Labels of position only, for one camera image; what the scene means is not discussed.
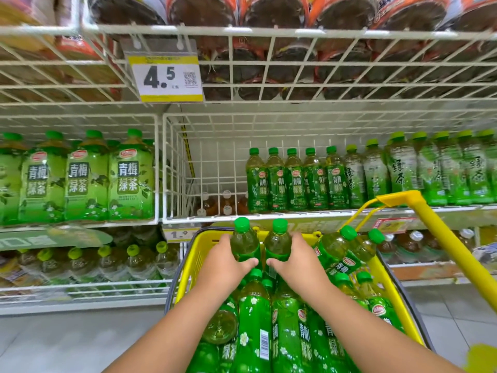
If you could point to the pile of green bottles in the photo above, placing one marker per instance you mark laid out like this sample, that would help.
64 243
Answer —
252 326

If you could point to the person's right hand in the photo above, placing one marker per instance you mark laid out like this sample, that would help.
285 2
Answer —
303 271

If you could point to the red white price tag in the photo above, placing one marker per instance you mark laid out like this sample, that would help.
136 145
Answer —
396 226

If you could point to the row of lime-cap clear bottles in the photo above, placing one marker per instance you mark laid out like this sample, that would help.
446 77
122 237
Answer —
105 262

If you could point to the row of dark orange-label bottles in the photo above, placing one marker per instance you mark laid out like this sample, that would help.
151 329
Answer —
271 11

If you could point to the small white price tag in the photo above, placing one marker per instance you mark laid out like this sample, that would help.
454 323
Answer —
180 233

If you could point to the row of red-label bottles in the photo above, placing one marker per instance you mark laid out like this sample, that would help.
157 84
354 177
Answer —
77 48

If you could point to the person's right thumb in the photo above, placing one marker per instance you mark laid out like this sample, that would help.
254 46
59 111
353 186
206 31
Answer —
278 265

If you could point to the yellow white price tag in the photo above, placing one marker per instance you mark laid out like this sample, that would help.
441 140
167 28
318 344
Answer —
163 77

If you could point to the yellow shopping basket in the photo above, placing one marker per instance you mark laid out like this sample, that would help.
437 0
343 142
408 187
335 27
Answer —
446 236

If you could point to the person's right forearm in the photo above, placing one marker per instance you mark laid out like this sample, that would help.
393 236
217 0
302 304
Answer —
365 337

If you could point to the green tea bottle floral label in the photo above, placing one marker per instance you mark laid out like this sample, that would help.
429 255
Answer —
257 186
277 242
296 186
276 186
315 186
244 240
336 184

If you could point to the row of large green bottles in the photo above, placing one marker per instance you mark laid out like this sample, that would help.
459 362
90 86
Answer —
87 182

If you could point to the brown tea bottle white cap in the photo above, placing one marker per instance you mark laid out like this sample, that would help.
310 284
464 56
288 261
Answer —
205 207
243 205
227 203
387 249
465 238
411 244

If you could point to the yellow black striped strip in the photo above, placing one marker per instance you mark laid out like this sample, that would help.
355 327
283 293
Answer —
188 151

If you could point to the person's left forearm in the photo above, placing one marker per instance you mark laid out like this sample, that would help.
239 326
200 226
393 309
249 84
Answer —
171 334

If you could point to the person's left thumb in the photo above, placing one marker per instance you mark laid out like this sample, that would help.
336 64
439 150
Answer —
246 264

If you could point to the row of pale label bottles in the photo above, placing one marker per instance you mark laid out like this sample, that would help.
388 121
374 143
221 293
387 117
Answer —
431 170

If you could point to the green shelf banner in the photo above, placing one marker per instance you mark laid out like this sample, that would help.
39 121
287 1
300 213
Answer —
58 236

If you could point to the person's left hand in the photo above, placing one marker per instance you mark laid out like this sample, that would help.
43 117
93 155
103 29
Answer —
217 268

